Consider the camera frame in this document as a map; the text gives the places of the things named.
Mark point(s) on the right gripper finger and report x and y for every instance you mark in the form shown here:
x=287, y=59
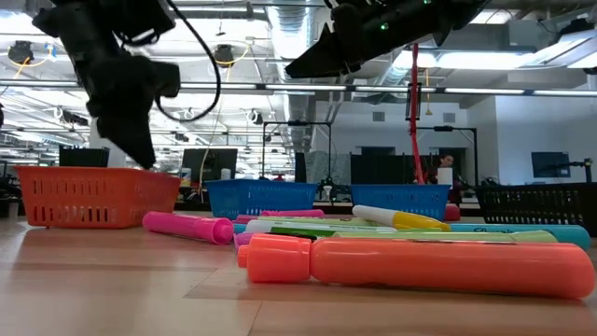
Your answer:
x=322, y=58

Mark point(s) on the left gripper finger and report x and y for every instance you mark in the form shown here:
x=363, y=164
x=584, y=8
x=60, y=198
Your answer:
x=133, y=140

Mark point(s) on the orange plastic basket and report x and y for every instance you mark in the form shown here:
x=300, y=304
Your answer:
x=93, y=196

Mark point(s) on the pink highlighter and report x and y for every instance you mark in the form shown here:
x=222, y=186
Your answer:
x=186, y=226
x=294, y=214

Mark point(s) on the light green highlighter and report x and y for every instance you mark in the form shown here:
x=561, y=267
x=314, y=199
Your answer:
x=326, y=219
x=443, y=236

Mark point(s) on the white marker green cap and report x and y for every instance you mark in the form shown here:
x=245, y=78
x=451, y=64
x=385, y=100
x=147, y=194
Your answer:
x=298, y=225

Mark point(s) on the white marker yellow-orange cap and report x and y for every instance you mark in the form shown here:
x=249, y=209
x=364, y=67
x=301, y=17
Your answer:
x=401, y=218

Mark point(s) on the orange Sharpie highlighter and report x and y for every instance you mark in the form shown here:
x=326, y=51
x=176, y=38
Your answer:
x=420, y=270

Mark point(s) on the light blue highlighter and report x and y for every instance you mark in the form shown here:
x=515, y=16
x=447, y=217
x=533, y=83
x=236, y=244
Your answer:
x=536, y=232

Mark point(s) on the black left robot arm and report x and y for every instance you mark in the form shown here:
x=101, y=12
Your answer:
x=93, y=23

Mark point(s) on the white bottle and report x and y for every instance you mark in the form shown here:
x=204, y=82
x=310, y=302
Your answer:
x=185, y=177

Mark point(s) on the black computer monitor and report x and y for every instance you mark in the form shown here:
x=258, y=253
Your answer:
x=210, y=163

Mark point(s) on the black ceiling device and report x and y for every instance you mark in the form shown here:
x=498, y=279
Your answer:
x=21, y=51
x=224, y=55

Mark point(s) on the small white cup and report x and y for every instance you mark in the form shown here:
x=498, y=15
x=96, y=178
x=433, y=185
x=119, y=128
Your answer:
x=226, y=173

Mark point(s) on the dark upright panel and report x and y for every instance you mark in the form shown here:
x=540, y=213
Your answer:
x=301, y=168

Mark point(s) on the ceiling light panel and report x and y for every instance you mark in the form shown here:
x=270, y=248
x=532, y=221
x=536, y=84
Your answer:
x=513, y=58

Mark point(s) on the black partition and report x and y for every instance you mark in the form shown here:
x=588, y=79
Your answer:
x=382, y=170

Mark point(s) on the blue plastic basket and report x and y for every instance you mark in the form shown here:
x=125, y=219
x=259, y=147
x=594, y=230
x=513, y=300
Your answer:
x=396, y=200
x=261, y=198

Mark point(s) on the person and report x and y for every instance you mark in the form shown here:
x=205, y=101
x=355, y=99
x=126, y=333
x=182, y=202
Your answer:
x=447, y=161

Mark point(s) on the black plastic basket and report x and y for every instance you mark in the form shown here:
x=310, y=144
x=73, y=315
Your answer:
x=536, y=205

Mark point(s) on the silver ceiling duct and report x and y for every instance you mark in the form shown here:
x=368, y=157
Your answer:
x=296, y=70

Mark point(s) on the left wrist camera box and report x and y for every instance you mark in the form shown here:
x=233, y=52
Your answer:
x=165, y=79

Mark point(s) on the wall monitor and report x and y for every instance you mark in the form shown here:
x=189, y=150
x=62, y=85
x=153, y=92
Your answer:
x=550, y=164

